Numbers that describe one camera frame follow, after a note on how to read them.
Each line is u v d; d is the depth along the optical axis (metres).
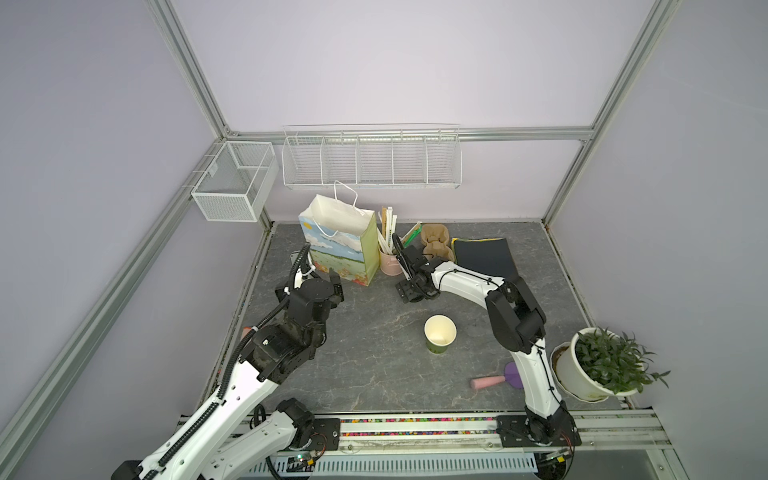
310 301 0.47
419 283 0.74
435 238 1.13
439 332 0.87
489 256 1.06
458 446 0.74
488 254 1.06
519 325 0.55
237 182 0.99
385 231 0.99
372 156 1.02
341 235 0.82
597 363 0.69
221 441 0.42
